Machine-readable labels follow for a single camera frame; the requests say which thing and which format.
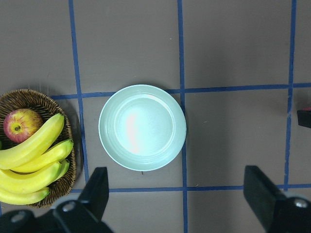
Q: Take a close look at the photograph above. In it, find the light green plate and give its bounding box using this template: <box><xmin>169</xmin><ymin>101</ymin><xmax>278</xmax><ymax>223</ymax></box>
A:
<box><xmin>98</xmin><ymin>84</ymin><xmax>187</xmax><ymax>172</ymax></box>

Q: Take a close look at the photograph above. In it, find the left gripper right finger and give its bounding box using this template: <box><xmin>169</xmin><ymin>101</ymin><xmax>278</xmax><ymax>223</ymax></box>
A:
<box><xmin>243</xmin><ymin>165</ymin><xmax>311</xmax><ymax>233</ymax></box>

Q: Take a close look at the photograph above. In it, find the red yellow apple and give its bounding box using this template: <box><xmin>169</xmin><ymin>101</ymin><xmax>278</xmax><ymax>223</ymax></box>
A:
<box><xmin>3</xmin><ymin>109</ymin><xmax>43</xmax><ymax>143</ymax></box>

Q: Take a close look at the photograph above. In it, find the yellow banana bunch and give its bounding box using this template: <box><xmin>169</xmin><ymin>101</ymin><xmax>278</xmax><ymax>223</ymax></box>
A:
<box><xmin>0</xmin><ymin>113</ymin><xmax>76</xmax><ymax>208</ymax></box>

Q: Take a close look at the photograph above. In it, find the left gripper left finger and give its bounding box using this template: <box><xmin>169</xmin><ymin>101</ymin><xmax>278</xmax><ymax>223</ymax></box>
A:
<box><xmin>52</xmin><ymin>167</ymin><xmax>113</xmax><ymax>233</ymax></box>

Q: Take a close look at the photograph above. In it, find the brown wicker basket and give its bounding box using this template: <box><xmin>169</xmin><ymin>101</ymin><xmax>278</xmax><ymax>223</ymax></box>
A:
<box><xmin>0</xmin><ymin>89</ymin><xmax>77</xmax><ymax>208</ymax></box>

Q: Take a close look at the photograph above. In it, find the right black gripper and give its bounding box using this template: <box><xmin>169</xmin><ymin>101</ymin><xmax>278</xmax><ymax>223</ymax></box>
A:
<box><xmin>296</xmin><ymin>109</ymin><xmax>311</xmax><ymax>128</ymax></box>

